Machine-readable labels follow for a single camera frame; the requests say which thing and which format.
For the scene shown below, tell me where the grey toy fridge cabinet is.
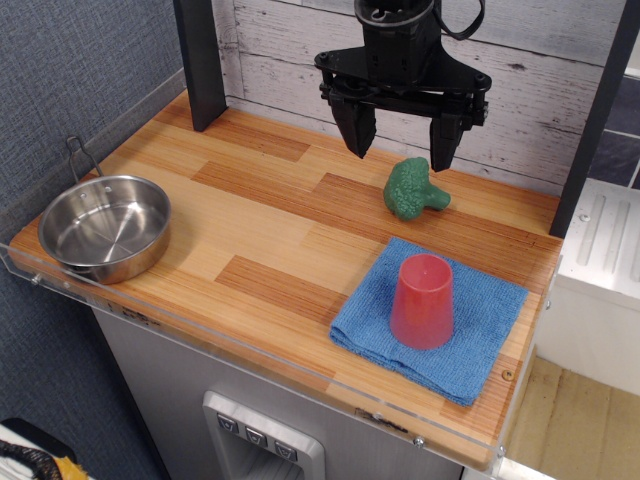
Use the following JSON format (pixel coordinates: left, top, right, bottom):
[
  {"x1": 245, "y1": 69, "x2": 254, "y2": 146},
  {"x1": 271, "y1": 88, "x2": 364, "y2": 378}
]
[{"x1": 95, "y1": 311, "x2": 463, "y2": 479}]

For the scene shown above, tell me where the stainless steel pan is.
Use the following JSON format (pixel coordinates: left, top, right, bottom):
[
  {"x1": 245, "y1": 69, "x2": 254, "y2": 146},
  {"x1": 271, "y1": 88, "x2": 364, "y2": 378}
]
[{"x1": 38, "y1": 162, "x2": 172, "y2": 284}]

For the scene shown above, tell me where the white toy sink unit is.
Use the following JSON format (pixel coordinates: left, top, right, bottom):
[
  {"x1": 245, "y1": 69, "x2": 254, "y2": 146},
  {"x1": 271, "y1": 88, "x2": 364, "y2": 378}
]
[{"x1": 535, "y1": 179, "x2": 639, "y2": 394}]

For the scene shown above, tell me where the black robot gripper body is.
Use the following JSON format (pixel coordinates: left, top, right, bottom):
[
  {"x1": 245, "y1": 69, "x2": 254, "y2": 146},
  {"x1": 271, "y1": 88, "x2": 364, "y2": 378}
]
[{"x1": 315, "y1": 1, "x2": 491, "y2": 125}]

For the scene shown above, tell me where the silver dispenser panel with buttons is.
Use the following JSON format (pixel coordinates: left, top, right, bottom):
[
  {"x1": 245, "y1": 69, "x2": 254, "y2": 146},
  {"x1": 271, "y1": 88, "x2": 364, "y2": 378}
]
[{"x1": 202, "y1": 391, "x2": 326, "y2": 479}]

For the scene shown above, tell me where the dark left vertical post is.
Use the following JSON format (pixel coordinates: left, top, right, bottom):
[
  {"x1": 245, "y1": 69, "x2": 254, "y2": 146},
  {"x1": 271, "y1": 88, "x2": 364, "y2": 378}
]
[{"x1": 173, "y1": 0, "x2": 227, "y2": 132}]

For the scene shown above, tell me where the dark right vertical post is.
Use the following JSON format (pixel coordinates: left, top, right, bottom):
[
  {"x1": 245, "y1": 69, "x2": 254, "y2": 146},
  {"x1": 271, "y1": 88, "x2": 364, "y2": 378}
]
[{"x1": 549, "y1": 0, "x2": 639, "y2": 239}]

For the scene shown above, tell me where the green toy broccoli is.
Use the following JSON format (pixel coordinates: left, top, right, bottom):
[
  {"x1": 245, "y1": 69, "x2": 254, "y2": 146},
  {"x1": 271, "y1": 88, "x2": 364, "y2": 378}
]
[{"x1": 383, "y1": 157, "x2": 451, "y2": 221}]

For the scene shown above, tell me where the red plastic cup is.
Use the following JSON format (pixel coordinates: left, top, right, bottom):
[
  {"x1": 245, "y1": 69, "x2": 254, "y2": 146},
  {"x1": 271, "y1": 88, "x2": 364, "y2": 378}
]
[{"x1": 390, "y1": 253, "x2": 454, "y2": 350}]

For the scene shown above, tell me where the black and yellow object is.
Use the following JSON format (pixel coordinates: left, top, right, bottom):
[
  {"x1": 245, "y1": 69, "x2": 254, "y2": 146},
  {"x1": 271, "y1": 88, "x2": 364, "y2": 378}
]
[{"x1": 1, "y1": 418, "x2": 91, "y2": 480}]

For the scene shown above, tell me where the dark vertical post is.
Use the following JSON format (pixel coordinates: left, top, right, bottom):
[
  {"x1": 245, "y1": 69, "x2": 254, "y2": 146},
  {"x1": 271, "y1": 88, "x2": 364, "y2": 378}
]
[
  {"x1": 173, "y1": 0, "x2": 227, "y2": 132},
  {"x1": 549, "y1": 0, "x2": 639, "y2": 239}
]

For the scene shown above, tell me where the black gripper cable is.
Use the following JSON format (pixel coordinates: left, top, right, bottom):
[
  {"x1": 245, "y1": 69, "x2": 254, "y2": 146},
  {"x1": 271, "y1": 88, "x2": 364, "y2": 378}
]
[{"x1": 429, "y1": 0, "x2": 486, "y2": 39}]

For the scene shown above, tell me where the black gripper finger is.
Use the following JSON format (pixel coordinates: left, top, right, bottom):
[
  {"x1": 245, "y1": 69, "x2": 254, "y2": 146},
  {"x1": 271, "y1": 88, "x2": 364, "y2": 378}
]
[
  {"x1": 329, "y1": 96, "x2": 376, "y2": 158},
  {"x1": 429, "y1": 114, "x2": 465, "y2": 172}
]

